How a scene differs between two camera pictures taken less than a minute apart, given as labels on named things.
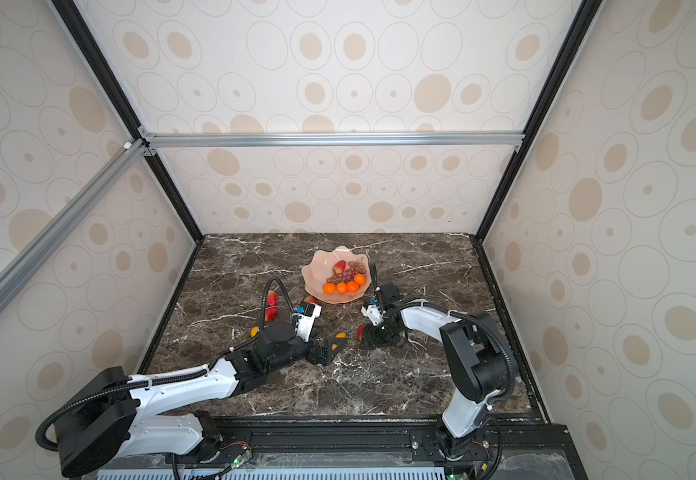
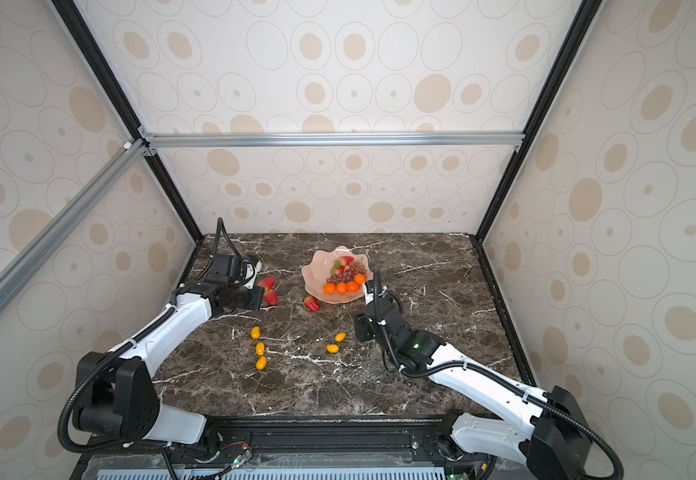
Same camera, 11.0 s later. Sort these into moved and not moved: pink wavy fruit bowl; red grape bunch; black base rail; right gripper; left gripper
Moved: left gripper
Not moved: red grape bunch; black base rail; right gripper; pink wavy fruit bowl
